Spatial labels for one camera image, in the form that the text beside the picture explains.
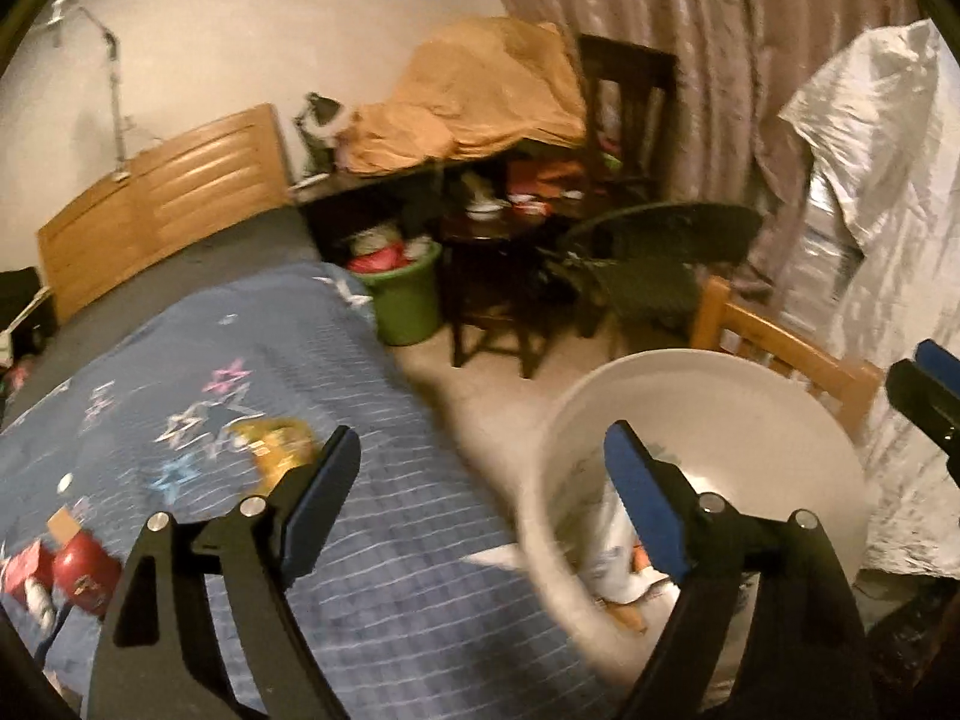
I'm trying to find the green wicker chair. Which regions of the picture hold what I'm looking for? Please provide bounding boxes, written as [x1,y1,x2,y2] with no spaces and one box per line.
[559,201,766,338]

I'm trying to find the white plastic bucket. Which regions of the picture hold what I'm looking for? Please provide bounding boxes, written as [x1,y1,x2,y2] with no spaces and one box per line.
[517,349,878,698]

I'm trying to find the dark grey bed sheet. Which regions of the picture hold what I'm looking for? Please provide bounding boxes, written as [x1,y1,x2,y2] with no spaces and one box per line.
[0,206,323,428]

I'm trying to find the green plastic bucket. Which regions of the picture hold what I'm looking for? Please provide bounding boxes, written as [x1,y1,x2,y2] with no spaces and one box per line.
[349,240,443,346]

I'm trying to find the light wooden chair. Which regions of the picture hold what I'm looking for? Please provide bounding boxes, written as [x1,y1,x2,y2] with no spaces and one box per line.
[690,276,886,443]

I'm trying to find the brown patterned curtain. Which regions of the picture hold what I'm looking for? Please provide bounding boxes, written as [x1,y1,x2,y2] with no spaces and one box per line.
[480,0,923,293]

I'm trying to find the dark wooden desk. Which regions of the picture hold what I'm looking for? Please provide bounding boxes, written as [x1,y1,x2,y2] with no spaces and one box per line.
[292,142,601,241]

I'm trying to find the white plastic sheet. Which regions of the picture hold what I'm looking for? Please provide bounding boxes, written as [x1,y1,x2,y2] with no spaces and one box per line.
[754,21,960,578]

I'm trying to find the wooden bed headboard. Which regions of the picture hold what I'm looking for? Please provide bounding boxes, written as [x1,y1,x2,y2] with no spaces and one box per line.
[37,103,293,323]

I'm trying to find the red bags in bucket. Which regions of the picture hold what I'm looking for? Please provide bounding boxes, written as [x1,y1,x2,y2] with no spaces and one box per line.
[346,229,432,275]

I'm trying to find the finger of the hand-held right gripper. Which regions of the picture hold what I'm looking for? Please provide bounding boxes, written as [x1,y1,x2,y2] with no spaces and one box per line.
[885,339,960,492]

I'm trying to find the dark wooden chair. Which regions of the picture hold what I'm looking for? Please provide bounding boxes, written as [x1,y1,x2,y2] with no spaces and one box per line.
[577,34,680,200]

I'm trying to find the orange cloth cover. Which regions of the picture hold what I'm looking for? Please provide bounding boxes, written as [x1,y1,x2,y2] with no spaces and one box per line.
[337,17,587,173]

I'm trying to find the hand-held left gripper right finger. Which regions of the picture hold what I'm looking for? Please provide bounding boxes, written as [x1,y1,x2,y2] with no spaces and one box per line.
[604,421,878,720]

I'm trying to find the blue star print quilt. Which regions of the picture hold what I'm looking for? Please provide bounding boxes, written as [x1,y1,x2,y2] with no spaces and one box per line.
[0,262,623,720]

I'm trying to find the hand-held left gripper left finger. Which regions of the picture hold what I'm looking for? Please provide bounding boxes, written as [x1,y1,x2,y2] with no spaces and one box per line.
[88,425,362,720]

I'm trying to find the dark round side table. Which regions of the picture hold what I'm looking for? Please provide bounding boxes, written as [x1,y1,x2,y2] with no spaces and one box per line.
[439,202,593,380]

